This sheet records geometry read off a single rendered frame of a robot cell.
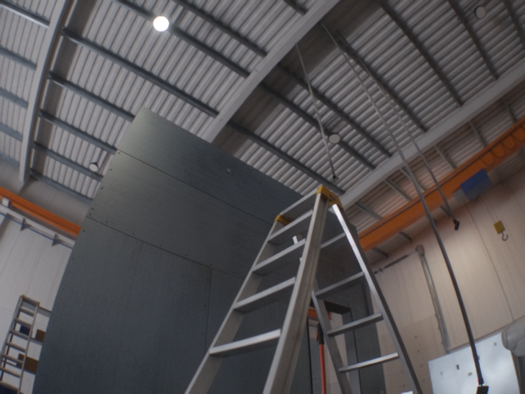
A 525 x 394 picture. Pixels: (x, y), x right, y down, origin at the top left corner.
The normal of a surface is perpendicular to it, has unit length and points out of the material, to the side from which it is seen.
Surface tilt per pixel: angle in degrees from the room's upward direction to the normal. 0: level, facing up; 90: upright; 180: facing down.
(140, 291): 90
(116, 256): 90
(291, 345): 88
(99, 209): 90
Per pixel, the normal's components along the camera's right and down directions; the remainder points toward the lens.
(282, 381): 0.69, -0.52
